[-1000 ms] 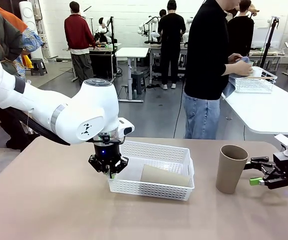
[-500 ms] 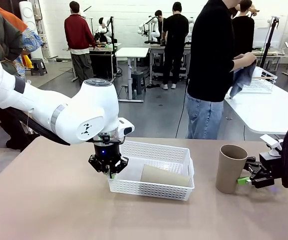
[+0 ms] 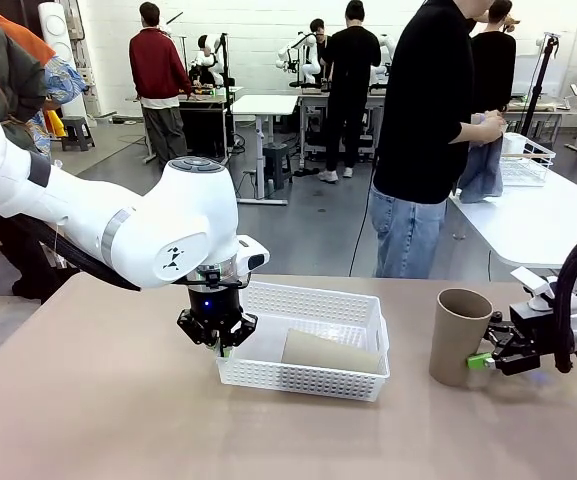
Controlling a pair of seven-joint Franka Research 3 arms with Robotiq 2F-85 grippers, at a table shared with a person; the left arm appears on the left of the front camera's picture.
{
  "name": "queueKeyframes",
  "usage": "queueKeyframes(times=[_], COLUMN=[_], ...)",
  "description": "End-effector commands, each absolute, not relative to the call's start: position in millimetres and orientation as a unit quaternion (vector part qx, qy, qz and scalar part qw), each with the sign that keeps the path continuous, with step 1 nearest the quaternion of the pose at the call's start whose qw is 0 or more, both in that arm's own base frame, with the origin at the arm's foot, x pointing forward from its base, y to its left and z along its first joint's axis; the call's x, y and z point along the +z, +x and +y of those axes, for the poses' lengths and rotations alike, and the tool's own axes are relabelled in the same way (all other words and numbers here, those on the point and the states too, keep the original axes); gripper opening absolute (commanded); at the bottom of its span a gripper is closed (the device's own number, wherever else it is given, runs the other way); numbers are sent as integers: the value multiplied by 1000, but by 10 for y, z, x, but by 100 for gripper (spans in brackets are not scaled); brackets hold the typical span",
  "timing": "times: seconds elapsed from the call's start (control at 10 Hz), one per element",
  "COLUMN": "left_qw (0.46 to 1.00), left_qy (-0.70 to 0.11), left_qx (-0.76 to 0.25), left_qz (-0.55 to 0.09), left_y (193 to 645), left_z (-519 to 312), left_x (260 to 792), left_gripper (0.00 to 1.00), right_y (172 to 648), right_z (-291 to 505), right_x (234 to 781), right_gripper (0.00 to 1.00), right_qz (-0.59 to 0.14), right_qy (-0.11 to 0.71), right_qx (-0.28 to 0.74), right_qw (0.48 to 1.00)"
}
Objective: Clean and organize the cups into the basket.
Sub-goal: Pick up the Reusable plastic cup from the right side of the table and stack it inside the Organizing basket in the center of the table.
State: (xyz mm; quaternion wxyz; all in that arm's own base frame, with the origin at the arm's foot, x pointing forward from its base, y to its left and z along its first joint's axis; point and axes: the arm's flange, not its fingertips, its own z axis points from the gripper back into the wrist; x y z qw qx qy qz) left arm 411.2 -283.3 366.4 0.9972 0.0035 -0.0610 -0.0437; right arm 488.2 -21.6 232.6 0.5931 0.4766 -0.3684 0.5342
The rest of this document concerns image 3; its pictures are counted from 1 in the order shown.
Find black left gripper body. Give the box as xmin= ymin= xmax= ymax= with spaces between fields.
xmin=187 ymin=279 xmax=244 ymax=347

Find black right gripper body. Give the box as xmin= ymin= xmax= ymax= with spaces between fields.
xmin=499 ymin=298 xmax=560 ymax=377

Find brown paper cup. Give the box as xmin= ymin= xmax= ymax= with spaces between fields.
xmin=281 ymin=328 xmax=380 ymax=375
xmin=428 ymin=288 xmax=494 ymax=388

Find white perforated plastic basket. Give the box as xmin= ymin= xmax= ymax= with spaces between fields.
xmin=216 ymin=280 xmax=392 ymax=404

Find blue cloth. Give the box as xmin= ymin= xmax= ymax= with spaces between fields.
xmin=458 ymin=113 xmax=505 ymax=205

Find person's right forearm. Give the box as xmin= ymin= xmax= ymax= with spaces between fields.
xmin=451 ymin=121 xmax=484 ymax=146

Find person's right hand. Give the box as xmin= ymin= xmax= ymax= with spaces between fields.
xmin=477 ymin=118 xmax=504 ymax=144

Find large white table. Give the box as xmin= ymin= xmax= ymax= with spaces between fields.
xmin=448 ymin=132 xmax=577 ymax=320

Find tall grey plastic stool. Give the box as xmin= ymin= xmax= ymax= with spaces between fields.
xmin=262 ymin=142 xmax=294 ymax=190

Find white cylindrical container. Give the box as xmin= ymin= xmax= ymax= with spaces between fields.
xmin=501 ymin=133 xmax=527 ymax=156

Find wooden top workbench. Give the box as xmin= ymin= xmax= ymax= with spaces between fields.
xmin=132 ymin=84 xmax=245 ymax=167

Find white height-adjustable desk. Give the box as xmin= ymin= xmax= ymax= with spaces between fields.
xmin=230 ymin=94 xmax=300 ymax=207

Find small grey step stool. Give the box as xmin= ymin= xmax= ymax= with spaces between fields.
xmin=61 ymin=115 xmax=96 ymax=152

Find long white workbench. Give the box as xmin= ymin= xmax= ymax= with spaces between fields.
xmin=505 ymin=97 xmax=577 ymax=142

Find person black shirt blue jeans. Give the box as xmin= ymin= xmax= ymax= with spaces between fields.
xmin=369 ymin=0 xmax=477 ymax=280

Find person in red jacket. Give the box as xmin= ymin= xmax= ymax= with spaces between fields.
xmin=128 ymin=1 xmax=193 ymax=174

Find black tripod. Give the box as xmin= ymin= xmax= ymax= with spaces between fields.
xmin=520 ymin=32 xmax=563 ymax=137

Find tall person in black top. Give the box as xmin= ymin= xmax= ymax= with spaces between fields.
xmin=470 ymin=0 xmax=518 ymax=116

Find standing person all in black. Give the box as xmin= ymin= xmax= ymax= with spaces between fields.
xmin=320 ymin=0 xmax=383 ymax=184

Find dark-haired person with glasses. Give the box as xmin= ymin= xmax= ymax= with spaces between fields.
xmin=309 ymin=18 xmax=332 ymax=66

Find figure in green puffer jacket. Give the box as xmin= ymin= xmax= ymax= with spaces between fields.
xmin=0 ymin=0 xmax=82 ymax=304

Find white tower fan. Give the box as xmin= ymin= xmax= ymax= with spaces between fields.
xmin=37 ymin=2 xmax=88 ymax=121

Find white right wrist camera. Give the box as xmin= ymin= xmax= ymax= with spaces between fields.
xmin=510 ymin=266 xmax=559 ymax=311

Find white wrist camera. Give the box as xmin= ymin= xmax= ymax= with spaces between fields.
xmin=237 ymin=238 xmax=271 ymax=277
xmin=510 ymin=266 xmax=559 ymax=311

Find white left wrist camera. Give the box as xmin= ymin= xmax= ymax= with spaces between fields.
xmin=237 ymin=238 xmax=271 ymax=277

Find black left arm cable sleeve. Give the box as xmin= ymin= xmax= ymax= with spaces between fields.
xmin=0 ymin=202 xmax=142 ymax=292

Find white wire dish rack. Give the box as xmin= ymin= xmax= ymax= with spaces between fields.
xmin=500 ymin=132 xmax=558 ymax=189

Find black floor cable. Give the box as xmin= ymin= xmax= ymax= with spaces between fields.
xmin=349 ymin=159 xmax=378 ymax=278

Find white frame robot workbench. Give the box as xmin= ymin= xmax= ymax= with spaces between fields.
xmin=297 ymin=87 xmax=387 ymax=161

